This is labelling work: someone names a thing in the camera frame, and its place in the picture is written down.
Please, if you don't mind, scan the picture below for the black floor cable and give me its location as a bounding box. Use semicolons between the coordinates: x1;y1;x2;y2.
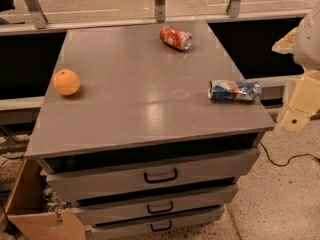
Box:
259;141;320;168

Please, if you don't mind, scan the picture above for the blue crushed energy drink can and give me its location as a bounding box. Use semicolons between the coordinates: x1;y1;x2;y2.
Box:
207;80;262;102

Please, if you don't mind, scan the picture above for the orange fruit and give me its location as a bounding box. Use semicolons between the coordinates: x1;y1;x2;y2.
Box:
53;69;80;96

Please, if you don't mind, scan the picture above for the grey drawer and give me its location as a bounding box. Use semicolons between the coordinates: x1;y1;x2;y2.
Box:
92;206;224;240
47;148;260;200
75;184;238;225

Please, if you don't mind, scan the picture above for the left metal railing post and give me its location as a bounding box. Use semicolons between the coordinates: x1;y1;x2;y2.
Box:
24;0;48;29

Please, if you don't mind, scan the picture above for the middle metal railing post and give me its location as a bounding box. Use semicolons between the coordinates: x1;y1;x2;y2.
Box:
155;0;166;22

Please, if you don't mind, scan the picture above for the bottom grey drawer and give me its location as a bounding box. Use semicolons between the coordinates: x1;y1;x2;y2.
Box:
92;206;224;240

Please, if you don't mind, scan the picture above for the top grey drawer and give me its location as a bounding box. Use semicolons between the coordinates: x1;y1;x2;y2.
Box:
47;148;260;200

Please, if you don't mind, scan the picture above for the middle grey drawer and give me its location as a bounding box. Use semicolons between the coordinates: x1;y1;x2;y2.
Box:
75;184;238;225

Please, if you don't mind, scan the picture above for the cardboard box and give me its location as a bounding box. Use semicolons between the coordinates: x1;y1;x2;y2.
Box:
5;159;86;240

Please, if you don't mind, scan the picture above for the grey drawer cabinet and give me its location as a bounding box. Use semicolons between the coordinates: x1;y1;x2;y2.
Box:
24;20;276;240

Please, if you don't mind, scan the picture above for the red crushed soda can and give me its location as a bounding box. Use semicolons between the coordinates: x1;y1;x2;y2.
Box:
159;26;192;51

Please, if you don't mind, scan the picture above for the right metal railing post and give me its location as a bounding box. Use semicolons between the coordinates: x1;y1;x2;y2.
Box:
226;0;241;18

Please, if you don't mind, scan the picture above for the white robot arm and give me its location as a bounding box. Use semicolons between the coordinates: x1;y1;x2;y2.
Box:
272;2;320;132

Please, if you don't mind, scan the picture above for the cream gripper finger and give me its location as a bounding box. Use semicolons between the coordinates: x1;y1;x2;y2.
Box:
280;70;320;133
272;28;297;54

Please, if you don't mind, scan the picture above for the metal railing post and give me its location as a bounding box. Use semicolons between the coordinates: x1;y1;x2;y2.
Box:
226;0;241;18
24;0;48;29
155;0;166;22

